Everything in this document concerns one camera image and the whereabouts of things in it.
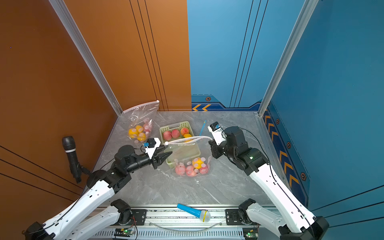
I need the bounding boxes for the aluminium corner post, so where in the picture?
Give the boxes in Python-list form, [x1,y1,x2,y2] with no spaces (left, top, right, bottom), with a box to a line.
[49,0,123,116]
[258,0,319,117]

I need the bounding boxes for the aluminium corner post right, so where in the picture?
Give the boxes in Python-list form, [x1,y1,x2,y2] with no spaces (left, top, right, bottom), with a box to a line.
[258,0,319,117]

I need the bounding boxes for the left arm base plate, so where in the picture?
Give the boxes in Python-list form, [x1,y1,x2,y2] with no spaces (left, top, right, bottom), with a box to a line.
[117,209,147,226]

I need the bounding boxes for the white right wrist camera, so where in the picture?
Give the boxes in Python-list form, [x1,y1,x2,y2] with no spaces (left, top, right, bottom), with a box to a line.
[208,122,226,146]

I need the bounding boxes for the light green perforated basket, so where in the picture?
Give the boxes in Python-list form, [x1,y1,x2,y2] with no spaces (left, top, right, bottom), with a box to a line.
[160,121,201,169]

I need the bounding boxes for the large pink peach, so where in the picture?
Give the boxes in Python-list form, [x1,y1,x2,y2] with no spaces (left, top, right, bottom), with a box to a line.
[186,165,197,177]
[180,128,190,136]

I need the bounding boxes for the green circuit board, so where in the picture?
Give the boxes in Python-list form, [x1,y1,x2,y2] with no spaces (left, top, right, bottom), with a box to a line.
[113,228,137,239]
[243,228,259,240]

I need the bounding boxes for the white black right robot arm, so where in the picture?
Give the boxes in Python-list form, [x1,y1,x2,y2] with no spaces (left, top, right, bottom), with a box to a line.
[208,122,329,240]

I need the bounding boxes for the large pink peach right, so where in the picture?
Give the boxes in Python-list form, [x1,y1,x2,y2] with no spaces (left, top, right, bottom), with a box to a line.
[180,128,190,136]

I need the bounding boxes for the large pink peach top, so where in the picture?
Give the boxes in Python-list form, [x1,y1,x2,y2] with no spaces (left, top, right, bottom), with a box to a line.
[186,165,197,177]

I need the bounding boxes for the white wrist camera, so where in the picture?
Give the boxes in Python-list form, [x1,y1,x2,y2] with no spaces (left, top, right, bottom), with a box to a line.
[143,138,161,159]
[208,122,226,146]

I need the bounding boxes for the clear zip-top bag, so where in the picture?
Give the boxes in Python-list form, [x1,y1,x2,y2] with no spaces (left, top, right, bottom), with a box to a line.
[123,100,160,145]

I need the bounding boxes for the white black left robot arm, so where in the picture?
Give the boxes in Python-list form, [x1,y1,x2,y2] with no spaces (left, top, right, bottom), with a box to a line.
[24,144,172,240]

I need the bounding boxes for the right green circuit board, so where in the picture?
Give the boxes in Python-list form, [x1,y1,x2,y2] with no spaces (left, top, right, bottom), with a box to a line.
[243,228,259,240]

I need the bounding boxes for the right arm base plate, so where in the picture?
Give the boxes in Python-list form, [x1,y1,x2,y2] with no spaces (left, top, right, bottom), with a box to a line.
[225,209,260,226]

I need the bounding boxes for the yellow peach with red spot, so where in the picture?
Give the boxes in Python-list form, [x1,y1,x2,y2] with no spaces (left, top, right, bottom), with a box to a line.
[136,125,144,134]

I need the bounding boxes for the pink peach behind top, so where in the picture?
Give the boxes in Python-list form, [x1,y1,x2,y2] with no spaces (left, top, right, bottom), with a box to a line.
[163,131,173,141]

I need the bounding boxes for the blue zip bag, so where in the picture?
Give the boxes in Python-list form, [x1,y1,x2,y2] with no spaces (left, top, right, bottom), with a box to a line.
[199,120,207,136]

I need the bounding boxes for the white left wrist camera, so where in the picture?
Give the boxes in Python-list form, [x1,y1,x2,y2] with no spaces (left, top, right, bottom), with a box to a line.
[143,138,161,159]

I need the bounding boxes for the clear bag with pink dots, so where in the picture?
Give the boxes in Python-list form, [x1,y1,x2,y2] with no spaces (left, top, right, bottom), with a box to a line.
[165,136,213,178]

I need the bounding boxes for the left green circuit board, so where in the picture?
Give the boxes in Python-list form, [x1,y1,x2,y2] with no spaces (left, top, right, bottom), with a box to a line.
[113,228,137,239]

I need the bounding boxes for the pink peach front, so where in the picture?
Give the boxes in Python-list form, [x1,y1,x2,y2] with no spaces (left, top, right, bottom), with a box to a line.
[143,120,153,135]

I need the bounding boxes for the blue toy microphone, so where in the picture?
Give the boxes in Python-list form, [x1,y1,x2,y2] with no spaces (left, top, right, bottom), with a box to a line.
[177,204,211,223]

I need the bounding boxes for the black microphone on stand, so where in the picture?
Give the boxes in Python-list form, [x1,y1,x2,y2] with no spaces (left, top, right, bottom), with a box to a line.
[62,136,90,184]

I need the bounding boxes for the aluminium corner post left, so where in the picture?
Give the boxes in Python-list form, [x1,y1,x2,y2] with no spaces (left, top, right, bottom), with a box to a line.
[49,0,123,116]

